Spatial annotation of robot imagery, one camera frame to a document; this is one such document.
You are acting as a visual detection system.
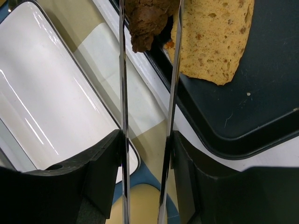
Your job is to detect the yellow mug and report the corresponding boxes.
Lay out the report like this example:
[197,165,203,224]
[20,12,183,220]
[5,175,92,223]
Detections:
[106,184,180,224]

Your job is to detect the metal serving tongs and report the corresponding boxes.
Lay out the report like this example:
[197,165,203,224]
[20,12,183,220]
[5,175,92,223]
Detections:
[119,0,185,224]

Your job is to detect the tan bread slice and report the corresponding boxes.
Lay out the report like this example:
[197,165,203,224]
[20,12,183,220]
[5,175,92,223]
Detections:
[163,0,255,86]

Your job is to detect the black rectangular tray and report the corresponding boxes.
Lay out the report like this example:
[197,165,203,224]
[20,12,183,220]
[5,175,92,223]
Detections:
[109,0,299,161]

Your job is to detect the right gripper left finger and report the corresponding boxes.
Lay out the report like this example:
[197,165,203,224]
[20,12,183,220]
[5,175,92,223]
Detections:
[0,130,121,224]

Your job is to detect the white rectangular plate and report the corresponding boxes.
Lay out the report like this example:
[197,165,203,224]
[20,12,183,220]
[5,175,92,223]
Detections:
[0,1,140,175]

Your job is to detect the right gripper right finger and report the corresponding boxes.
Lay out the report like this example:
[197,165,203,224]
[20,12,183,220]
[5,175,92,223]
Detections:
[173,131,299,224]

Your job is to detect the blue beige placemat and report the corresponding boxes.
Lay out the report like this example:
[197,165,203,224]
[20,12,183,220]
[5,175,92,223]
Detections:
[0,0,199,224]

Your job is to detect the brown chocolate croissant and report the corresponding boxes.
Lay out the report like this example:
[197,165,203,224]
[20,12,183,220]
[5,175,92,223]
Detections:
[125,0,180,53]

